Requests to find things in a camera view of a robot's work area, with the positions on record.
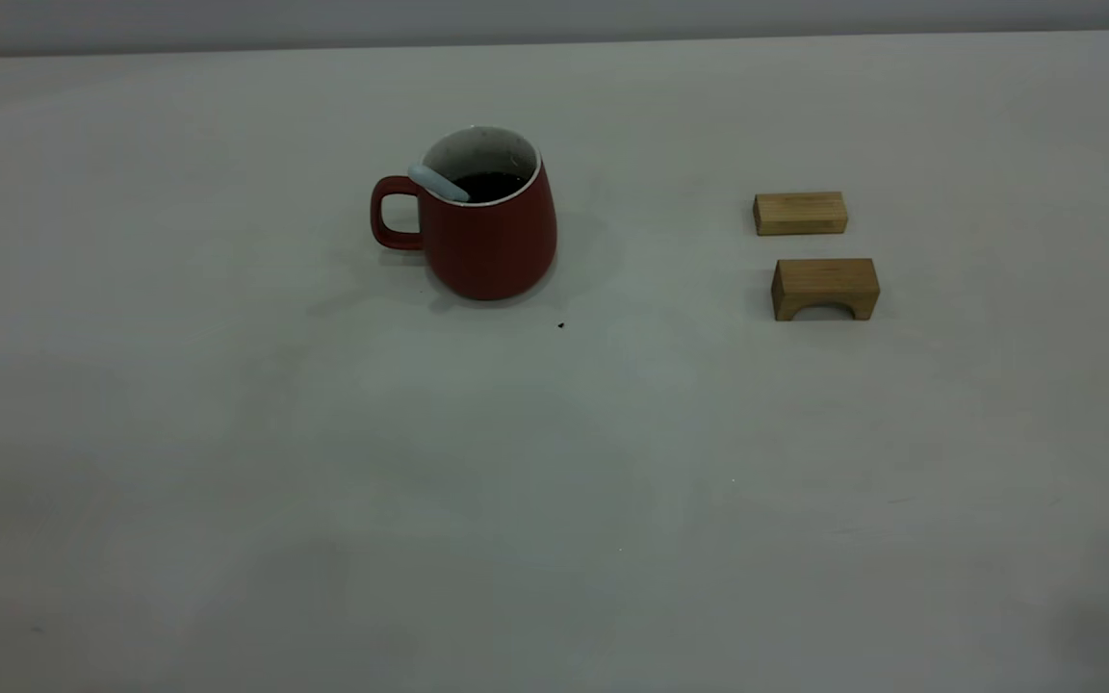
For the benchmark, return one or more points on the arched wooden block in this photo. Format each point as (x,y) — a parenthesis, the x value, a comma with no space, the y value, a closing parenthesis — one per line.
(824,279)

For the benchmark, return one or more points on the red ceramic mug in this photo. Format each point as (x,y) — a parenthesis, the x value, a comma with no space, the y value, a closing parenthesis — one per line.
(492,245)

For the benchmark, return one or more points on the flat rectangular wooden block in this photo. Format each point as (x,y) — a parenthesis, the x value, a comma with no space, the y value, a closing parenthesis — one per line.
(800,214)

